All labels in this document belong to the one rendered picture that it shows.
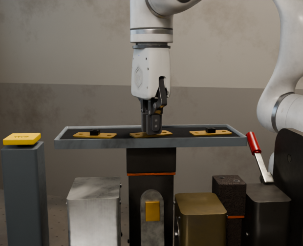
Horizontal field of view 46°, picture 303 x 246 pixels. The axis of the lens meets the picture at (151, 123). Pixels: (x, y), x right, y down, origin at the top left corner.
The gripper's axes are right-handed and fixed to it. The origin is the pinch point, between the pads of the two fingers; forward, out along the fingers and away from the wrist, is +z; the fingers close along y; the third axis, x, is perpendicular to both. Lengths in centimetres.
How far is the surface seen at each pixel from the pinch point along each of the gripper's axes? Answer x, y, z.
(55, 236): -13, -54, 49
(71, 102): 30, -243, 25
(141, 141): -4.2, 4.8, 2.4
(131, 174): -4.9, 1.4, 10.0
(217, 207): 2.5, 20.6, 10.5
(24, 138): -24.3, -6.7, 2.5
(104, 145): -10.8, 2.5, 3.0
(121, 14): 68, -214, -47
